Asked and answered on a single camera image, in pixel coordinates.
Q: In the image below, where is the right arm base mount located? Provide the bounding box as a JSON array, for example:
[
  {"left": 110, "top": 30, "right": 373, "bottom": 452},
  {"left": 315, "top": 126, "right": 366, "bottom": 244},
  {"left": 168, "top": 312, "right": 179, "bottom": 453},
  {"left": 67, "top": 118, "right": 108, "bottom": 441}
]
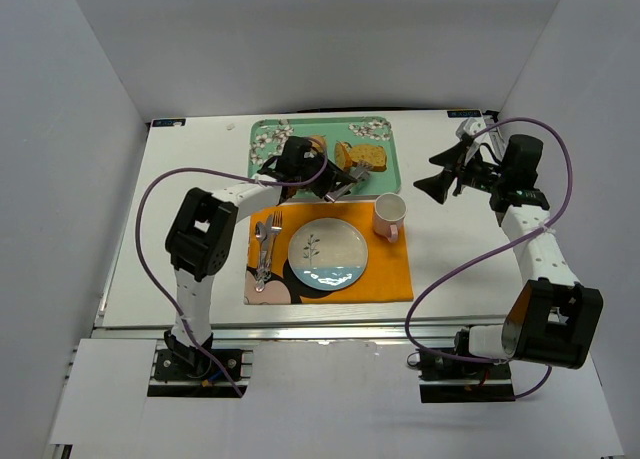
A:
[{"left": 407, "top": 327, "right": 515, "bottom": 404}]

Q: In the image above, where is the right blue table label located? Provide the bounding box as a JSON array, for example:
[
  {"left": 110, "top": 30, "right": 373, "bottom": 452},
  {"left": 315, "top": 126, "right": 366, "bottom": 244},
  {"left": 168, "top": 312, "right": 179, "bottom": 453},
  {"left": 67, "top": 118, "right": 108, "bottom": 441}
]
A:
[{"left": 447, "top": 109, "right": 483, "bottom": 119}]

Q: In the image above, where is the blue table label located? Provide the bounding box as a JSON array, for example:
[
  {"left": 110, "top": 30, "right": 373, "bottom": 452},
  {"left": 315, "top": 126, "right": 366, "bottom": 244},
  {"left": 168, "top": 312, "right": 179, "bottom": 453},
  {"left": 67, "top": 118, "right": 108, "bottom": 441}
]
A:
[
  {"left": 447, "top": 109, "right": 483, "bottom": 119},
  {"left": 151, "top": 118, "right": 186, "bottom": 128}
]

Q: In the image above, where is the round yellow muffin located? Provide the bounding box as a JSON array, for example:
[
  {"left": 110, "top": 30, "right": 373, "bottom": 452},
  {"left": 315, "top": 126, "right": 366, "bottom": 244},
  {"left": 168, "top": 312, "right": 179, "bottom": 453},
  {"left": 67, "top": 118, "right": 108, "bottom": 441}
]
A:
[{"left": 308, "top": 135, "right": 327, "bottom": 154}]

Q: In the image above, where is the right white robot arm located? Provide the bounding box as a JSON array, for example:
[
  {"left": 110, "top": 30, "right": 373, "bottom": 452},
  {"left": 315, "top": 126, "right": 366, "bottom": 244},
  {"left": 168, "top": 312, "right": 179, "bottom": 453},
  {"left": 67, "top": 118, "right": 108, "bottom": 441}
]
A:
[{"left": 414, "top": 133, "right": 604, "bottom": 369}]

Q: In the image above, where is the silver fork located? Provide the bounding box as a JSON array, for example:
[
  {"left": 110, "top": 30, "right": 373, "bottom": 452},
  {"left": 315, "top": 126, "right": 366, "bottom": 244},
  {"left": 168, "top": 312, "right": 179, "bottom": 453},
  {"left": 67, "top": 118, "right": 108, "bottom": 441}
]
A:
[{"left": 264, "top": 210, "right": 283, "bottom": 278}]

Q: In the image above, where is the green floral tray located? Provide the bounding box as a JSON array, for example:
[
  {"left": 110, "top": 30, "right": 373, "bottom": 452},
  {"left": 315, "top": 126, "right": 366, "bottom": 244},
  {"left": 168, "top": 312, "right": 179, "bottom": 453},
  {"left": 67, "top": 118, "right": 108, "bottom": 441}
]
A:
[{"left": 248, "top": 116, "right": 401, "bottom": 200}]

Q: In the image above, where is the small yellow cake slice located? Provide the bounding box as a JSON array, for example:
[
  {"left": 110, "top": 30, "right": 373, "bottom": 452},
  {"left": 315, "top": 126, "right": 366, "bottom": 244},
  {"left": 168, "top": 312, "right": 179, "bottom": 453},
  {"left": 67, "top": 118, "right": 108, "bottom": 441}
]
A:
[{"left": 334, "top": 141, "right": 353, "bottom": 172}]

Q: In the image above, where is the left blue table label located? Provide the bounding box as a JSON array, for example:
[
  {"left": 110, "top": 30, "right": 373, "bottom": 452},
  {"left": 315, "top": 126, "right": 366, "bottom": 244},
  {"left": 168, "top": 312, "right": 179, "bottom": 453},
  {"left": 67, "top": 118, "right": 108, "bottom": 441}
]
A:
[{"left": 151, "top": 118, "right": 186, "bottom": 128}]

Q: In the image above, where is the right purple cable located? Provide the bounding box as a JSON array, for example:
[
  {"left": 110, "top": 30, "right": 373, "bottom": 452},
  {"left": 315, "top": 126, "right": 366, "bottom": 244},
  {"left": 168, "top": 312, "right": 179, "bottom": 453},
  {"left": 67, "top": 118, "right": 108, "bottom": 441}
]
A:
[{"left": 404, "top": 117, "right": 574, "bottom": 398}]

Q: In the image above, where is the purple cable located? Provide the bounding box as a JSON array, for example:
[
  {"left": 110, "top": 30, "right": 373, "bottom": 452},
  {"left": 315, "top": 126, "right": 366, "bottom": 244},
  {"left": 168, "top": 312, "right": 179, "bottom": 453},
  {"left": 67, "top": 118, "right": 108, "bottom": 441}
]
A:
[
  {"left": 404, "top": 117, "right": 574, "bottom": 398},
  {"left": 135, "top": 150, "right": 329, "bottom": 398}
]

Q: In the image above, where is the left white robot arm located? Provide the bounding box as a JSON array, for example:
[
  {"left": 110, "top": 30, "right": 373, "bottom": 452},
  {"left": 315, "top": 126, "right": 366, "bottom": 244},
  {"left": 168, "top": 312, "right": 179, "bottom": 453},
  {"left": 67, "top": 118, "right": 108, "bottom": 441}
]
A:
[{"left": 165, "top": 136, "right": 361, "bottom": 363}]

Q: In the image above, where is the large yellow cake slice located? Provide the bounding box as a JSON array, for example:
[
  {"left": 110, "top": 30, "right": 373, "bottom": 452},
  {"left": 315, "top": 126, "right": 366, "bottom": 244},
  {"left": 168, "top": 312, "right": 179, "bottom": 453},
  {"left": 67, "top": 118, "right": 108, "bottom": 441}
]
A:
[{"left": 349, "top": 144, "right": 387, "bottom": 172}]

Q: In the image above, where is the orange cartoon placemat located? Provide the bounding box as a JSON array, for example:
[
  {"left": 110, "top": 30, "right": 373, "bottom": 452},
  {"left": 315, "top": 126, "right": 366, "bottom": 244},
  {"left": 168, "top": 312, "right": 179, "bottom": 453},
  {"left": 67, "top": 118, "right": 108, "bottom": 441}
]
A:
[{"left": 244, "top": 202, "right": 414, "bottom": 305}]

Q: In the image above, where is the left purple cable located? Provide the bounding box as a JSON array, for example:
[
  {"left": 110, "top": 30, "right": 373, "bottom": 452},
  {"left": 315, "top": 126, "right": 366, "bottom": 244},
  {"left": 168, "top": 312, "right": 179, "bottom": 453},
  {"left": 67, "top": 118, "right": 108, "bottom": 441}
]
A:
[{"left": 135, "top": 150, "right": 329, "bottom": 398}]

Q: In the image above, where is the silver spoon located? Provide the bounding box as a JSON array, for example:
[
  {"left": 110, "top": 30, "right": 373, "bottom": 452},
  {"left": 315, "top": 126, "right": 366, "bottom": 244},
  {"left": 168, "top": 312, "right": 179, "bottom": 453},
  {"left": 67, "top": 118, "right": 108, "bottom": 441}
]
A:
[{"left": 254, "top": 221, "right": 267, "bottom": 293}]

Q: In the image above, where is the aluminium frame rail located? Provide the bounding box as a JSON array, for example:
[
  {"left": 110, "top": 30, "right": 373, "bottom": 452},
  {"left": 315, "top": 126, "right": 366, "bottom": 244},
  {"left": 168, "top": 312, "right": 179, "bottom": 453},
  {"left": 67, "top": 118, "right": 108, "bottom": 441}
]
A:
[{"left": 89, "top": 308, "right": 521, "bottom": 345}]

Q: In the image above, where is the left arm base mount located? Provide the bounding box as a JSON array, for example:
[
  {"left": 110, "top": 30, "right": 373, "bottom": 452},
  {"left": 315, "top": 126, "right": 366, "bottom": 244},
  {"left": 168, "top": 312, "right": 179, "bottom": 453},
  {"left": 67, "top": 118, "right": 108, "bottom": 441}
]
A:
[{"left": 147, "top": 346, "right": 253, "bottom": 399}]

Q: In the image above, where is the white and blue plate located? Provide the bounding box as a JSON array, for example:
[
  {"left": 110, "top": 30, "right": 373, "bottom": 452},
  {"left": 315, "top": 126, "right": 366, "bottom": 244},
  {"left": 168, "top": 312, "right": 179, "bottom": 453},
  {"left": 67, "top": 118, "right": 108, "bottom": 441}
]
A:
[{"left": 287, "top": 218, "right": 368, "bottom": 292}]

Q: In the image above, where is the pink and white mug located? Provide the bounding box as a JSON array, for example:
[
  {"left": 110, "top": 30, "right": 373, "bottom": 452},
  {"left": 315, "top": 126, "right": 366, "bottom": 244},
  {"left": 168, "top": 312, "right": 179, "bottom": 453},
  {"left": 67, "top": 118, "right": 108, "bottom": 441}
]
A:
[{"left": 372, "top": 193, "right": 407, "bottom": 243}]

